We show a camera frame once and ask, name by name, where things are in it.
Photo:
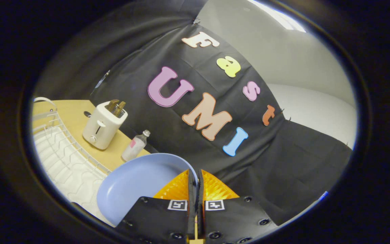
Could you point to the light blue plate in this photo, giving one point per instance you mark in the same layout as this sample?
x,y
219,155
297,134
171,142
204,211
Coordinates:
x,y
137,189

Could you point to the white toaster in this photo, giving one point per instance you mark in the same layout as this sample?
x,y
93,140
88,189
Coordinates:
x,y
103,127

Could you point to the toast slice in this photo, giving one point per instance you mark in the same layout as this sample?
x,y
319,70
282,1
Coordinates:
x,y
112,105
120,108

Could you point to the black backdrop cloth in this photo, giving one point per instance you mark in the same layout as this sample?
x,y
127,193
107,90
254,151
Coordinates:
x,y
188,112

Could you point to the clear plastic bottle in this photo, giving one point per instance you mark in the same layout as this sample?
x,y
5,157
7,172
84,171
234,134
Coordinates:
x,y
134,146

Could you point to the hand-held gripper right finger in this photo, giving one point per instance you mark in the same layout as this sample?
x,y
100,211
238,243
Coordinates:
x,y
200,189

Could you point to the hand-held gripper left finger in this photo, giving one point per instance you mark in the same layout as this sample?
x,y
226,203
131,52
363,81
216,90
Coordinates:
x,y
191,189

